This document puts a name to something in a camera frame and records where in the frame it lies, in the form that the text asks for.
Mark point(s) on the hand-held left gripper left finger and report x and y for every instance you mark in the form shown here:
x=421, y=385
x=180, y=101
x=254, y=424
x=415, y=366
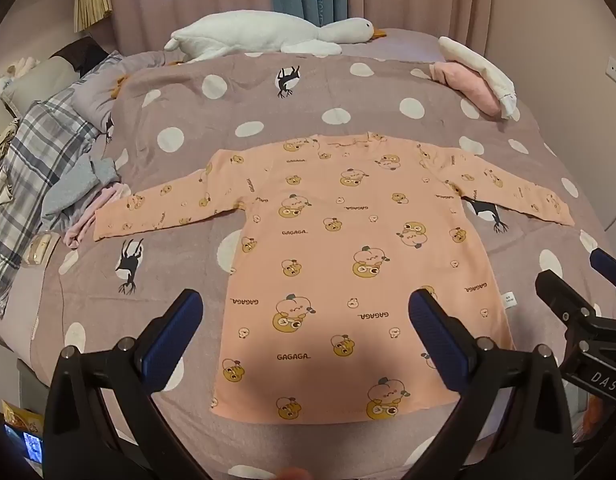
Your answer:
x=172, y=340

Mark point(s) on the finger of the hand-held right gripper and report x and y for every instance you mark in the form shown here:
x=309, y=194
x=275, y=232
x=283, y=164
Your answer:
x=609, y=267
x=563, y=295

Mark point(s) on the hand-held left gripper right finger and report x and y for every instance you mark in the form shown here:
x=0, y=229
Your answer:
x=435, y=345

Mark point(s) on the pink cartoon print shirt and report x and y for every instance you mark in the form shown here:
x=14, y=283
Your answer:
x=338, y=240

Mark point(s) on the person's right hand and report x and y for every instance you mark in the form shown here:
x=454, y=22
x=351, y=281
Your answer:
x=593, y=417

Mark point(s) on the light pink garment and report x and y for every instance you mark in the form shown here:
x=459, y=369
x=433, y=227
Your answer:
x=107, y=197

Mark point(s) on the yellow packet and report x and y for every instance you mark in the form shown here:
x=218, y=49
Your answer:
x=22, y=416

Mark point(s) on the grey garment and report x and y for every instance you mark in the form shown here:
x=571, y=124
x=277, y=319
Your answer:
x=95, y=175

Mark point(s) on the grey plaid quilt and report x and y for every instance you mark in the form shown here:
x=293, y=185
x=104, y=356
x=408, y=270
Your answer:
x=42, y=150

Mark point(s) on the pink folded cloth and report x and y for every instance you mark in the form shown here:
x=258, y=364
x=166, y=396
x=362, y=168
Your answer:
x=468, y=85

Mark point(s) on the cream folded cloth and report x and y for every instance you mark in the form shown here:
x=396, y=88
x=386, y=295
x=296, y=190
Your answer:
x=483, y=67

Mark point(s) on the floral cloth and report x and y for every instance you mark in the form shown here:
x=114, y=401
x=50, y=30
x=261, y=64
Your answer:
x=0, y=142

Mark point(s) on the mauve polka dot blanket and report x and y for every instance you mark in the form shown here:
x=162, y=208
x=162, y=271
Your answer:
x=338, y=90

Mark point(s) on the grey duvet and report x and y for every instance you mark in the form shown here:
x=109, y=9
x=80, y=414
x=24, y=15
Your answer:
x=117, y=67

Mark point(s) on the beige pillow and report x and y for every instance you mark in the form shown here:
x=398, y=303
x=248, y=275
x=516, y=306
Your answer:
x=42, y=77

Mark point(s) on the dark pillow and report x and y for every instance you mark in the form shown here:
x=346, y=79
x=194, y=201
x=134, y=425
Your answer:
x=82, y=52

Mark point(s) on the small plush toys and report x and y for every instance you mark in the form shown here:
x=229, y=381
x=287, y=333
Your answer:
x=22, y=66

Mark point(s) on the white goose plush toy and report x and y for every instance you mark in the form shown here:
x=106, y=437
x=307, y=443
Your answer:
x=248, y=32

